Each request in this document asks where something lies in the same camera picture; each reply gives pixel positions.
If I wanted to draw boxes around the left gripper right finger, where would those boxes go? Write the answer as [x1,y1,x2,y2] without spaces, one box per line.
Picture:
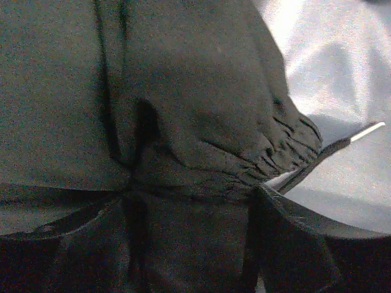
[244,187,390,292]

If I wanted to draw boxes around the yellow Pikachu hard-shell suitcase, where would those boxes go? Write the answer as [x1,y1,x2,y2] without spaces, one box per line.
[255,1,390,233]

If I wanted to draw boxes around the black drawstring shorts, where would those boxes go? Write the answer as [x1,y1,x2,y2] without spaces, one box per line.
[0,0,386,293]

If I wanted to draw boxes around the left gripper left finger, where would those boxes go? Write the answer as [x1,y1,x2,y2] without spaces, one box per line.
[1,198,122,292]

